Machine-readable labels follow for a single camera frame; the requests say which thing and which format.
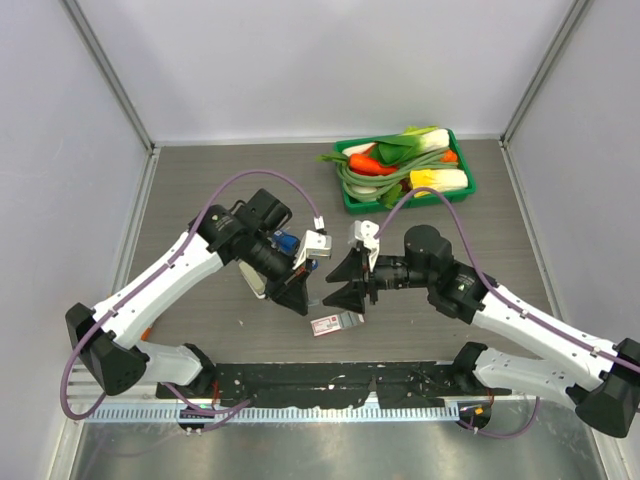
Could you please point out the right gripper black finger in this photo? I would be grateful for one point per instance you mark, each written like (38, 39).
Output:
(350, 297)
(348, 269)

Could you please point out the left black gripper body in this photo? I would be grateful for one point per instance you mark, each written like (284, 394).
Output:
(276, 287)

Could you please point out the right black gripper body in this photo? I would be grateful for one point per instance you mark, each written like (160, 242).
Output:
(370, 281)

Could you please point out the white beige stapler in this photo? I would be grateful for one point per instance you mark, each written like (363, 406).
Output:
(256, 283)

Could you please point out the red white staple box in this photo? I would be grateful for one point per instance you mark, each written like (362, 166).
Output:
(335, 323)

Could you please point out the blue stapler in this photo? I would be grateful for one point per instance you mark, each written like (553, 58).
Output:
(285, 242)

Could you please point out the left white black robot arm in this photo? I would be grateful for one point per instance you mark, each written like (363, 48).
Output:
(109, 335)

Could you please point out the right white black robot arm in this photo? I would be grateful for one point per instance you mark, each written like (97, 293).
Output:
(596, 378)

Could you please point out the green toy long beans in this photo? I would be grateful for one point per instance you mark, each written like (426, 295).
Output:
(365, 188)

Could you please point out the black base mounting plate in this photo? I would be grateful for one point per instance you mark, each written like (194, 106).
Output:
(340, 385)

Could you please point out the orange toy carrot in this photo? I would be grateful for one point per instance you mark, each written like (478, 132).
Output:
(365, 165)

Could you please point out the white toy radish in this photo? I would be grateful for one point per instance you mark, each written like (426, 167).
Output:
(364, 149)

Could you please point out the yellow white toy cabbage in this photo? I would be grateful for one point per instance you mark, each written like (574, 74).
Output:
(442, 180)

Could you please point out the colourful snack packet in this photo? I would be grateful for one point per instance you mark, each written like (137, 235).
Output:
(146, 334)

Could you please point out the white green toy bok choy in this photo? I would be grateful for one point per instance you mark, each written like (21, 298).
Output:
(400, 148)

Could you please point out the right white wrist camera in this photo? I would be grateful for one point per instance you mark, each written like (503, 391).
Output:
(364, 232)

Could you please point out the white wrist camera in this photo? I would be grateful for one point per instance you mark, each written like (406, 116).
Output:
(364, 232)
(316, 243)

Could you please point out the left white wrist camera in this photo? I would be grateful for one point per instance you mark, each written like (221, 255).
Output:
(316, 243)

